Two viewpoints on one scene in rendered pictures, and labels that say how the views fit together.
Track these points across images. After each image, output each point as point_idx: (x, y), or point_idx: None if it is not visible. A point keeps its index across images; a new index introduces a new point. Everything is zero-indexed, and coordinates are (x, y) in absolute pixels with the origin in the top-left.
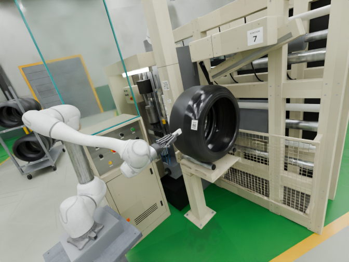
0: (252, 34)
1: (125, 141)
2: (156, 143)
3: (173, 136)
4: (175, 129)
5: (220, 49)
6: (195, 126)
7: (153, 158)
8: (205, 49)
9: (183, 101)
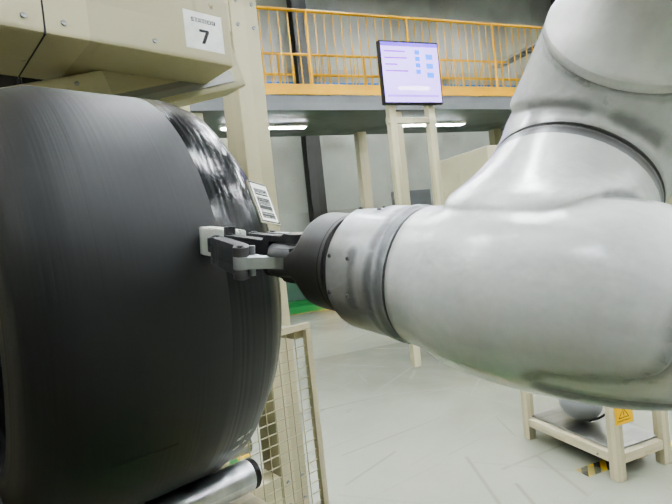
0: (197, 23)
1: None
2: (279, 247)
3: (277, 232)
4: (155, 244)
5: (85, 16)
6: (269, 209)
7: None
8: None
9: (112, 109)
